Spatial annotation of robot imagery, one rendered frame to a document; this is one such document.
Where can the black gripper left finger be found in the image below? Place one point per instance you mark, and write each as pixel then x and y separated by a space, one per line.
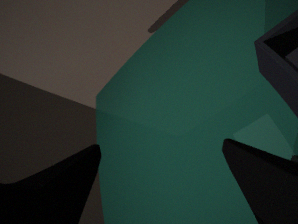
pixel 54 196

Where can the dark grey square plate with hole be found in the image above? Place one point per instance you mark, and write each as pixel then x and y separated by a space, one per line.
pixel 292 59

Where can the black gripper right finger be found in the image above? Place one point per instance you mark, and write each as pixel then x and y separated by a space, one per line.
pixel 269 183

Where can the dark grey open box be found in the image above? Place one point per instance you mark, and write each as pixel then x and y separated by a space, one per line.
pixel 272 48

